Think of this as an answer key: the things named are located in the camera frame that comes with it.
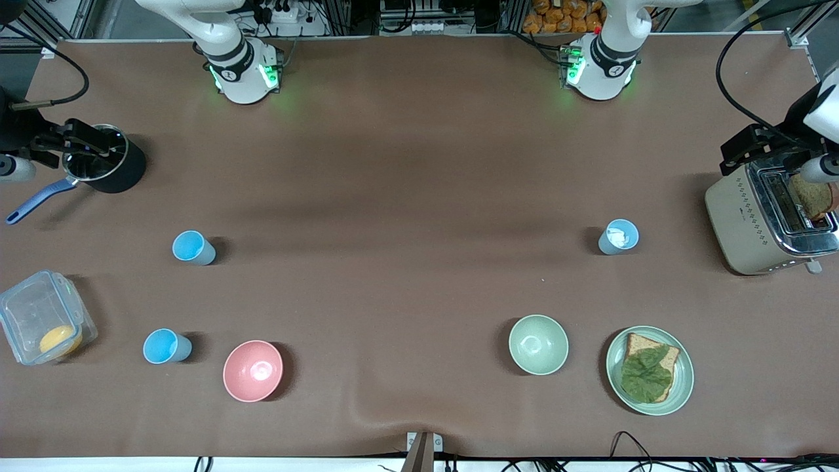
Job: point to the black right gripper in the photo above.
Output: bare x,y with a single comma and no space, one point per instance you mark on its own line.
18,129

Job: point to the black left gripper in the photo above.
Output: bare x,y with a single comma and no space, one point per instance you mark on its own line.
792,121

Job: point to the plain blue plastic cup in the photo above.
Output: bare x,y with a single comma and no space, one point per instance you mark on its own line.
167,346
193,248

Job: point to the blue cup holding paper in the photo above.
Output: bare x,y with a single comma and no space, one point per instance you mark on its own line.
609,248

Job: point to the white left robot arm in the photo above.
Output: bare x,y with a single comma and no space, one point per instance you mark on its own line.
606,65

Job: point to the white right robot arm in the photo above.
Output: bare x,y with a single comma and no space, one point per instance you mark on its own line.
239,65

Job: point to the beige and chrome toaster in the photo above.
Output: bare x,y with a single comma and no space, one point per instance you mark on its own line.
737,223

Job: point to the brown toast slice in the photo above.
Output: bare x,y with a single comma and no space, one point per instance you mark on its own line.
813,196

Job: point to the crumpled white paper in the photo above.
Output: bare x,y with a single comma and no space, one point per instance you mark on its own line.
618,236

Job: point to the clear plastic food container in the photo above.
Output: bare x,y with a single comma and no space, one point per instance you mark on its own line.
33,308

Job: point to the orange round food piece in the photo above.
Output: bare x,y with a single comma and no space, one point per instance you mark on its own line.
59,341

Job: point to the brown bread slice with lettuce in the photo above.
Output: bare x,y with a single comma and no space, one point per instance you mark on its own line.
639,344

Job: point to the bag of orange bread rolls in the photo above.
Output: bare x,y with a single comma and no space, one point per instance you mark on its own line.
564,16

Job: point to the white power strip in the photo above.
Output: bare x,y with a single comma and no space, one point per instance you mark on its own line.
285,13

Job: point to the pale green plate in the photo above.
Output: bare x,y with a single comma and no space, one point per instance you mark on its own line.
682,387

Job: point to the green lettuce leaf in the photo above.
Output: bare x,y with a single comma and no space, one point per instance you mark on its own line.
645,373

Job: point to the pink bowl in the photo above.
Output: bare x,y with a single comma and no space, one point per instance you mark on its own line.
252,371

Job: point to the pale green bowl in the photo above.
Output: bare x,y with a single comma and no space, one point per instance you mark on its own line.
538,345

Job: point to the white multi socket bar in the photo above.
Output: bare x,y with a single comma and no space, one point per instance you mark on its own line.
429,27

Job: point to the brown table cover mat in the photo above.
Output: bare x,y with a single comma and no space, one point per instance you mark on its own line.
393,314

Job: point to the silver corner bracket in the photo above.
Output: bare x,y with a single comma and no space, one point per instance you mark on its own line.
48,51
799,38

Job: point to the grey metal bracket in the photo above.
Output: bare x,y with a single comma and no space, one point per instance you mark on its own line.
423,452

